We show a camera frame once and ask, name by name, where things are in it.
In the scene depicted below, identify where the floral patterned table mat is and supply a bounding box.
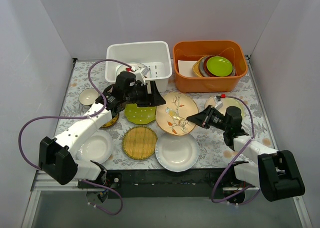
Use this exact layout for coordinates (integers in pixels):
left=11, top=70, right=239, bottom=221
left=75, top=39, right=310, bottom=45
left=61, top=61, right=275, bottom=170

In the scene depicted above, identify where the small yellow black dish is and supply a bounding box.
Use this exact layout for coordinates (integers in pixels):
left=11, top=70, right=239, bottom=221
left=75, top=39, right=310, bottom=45
left=101, top=115, right=119, bottom=128

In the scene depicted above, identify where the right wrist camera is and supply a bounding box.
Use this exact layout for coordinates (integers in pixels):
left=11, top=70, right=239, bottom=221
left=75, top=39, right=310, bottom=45
left=224, top=106, right=243, bottom=130

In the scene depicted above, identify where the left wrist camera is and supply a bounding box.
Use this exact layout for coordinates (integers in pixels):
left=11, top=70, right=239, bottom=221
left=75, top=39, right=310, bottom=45
left=115, top=71, right=136, bottom=93

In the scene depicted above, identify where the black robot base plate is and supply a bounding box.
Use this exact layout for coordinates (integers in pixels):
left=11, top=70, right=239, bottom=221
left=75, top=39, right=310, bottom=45
left=105, top=168, right=224, bottom=198

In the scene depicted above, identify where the white paper in orange bin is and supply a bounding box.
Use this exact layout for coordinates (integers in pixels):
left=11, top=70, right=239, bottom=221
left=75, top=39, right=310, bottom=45
left=177, top=60, right=196, bottom=78

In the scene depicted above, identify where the white deep plate centre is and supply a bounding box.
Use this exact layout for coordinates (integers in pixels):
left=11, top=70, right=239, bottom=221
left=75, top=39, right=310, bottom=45
left=155, top=133, right=200, bottom=172

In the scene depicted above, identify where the beige bird pattern plate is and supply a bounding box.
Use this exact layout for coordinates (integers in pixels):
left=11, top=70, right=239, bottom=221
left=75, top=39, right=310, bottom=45
left=155, top=92, right=199, bottom=136

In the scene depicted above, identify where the stack of plates in bin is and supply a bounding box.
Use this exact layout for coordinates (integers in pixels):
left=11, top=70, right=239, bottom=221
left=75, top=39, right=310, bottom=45
left=193, top=56, right=236, bottom=77

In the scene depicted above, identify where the white deep plate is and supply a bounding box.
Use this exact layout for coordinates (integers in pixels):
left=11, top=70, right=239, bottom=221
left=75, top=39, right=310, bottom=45
left=155, top=133, right=200, bottom=172
left=76, top=130, right=114, bottom=164

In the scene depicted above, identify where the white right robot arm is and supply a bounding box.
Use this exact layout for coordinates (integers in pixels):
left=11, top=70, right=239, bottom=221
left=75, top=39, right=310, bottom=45
left=187, top=105, right=306, bottom=201

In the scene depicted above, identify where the white deep plate left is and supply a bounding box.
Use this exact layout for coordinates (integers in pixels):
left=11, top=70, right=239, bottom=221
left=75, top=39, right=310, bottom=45
left=76, top=130, right=114, bottom=164

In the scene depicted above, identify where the white plastic bin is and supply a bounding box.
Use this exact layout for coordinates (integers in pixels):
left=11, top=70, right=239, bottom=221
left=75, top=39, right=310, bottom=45
left=106, top=41, right=173, bottom=92

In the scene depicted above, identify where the small white dark bowl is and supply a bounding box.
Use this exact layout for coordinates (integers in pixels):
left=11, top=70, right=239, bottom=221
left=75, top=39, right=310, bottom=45
left=78, top=88, right=99, bottom=106

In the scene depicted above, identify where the white watermelon pattern plate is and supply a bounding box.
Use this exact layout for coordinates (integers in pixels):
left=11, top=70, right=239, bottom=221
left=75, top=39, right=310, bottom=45
left=115, top=62, right=152, bottom=78

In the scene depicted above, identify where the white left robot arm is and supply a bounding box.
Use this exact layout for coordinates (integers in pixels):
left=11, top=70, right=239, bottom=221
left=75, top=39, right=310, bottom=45
left=38, top=71, right=166, bottom=188

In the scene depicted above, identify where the woven bamboo round plate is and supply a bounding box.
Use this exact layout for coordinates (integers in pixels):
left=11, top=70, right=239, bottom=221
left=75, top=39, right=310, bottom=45
left=121, top=126, right=158, bottom=160

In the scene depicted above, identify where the green dotted scalloped plate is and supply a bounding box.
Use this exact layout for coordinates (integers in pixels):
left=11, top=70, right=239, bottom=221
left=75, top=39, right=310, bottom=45
left=124, top=104, right=156, bottom=125

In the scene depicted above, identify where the beige green floral plate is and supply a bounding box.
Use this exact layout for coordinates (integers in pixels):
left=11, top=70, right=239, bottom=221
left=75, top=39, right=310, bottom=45
left=204, top=96, right=245, bottom=118

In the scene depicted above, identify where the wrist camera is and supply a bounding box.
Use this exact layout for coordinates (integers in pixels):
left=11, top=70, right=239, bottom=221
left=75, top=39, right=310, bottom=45
left=224, top=106, right=243, bottom=130
left=115, top=71, right=136, bottom=93

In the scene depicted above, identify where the orange plastic bin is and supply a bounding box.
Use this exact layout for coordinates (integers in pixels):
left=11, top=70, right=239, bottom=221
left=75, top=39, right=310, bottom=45
left=173, top=40, right=248, bottom=93

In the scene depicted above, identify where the aluminium frame rail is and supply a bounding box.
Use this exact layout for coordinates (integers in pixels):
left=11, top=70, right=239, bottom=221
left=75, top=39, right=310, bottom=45
left=31, top=171, right=87, bottom=191

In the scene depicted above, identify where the green plate in orange bin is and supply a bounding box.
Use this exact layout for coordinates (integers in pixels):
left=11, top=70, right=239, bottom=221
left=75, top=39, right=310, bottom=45
left=206, top=56, right=233, bottom=77

